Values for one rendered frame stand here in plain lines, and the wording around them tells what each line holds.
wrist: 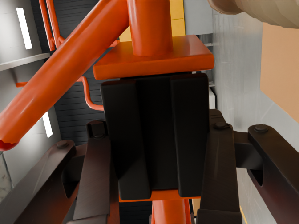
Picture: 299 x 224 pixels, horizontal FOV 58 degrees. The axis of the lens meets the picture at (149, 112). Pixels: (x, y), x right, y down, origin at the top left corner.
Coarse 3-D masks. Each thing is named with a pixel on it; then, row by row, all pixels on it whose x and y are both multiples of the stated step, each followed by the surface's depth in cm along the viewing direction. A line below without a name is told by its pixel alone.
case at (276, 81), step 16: (272, 32) 31; (288, 32) 27; (272, 48) 31; (288, 48) 27; (272, 64) 32; (288, 64) 27; (272, 80) 32; (288, 80) 28; (272, 96) 32; (288, 96) 28; (288, 112) 28
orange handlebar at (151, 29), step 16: (128, 0) 13; (144, 0) 13; (160, 0) 13; (144, 16) 13; (160, 16) 13; (144, 32) 13; (160, 32) 13; (144, 48) 14; (160, 48) 14; (160, 208) 18; (176, 208) 17
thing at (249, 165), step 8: (216, 112) 17; (216, 120) 16; (224, 120) 15; (240, 136) 13; (240, 144) 13; (248, 144) 13; (240, 152) 13; (248, 152) 13; (256, 152) 13; (240, 160) 13; (248, 160) 13; (256, 160) 13; (248, 168) 13; (256, 168) 13
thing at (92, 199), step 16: (96, 128) 14; (96, 144) 13; (96, 160) 12; (112, 160) 13; (96, 176) 11; (112, 176) 11; (80, 192) 10; (96, 192) 10; (112, 192) 10; (80, 208) 9; (96, 208) 9; (112, 208) 10
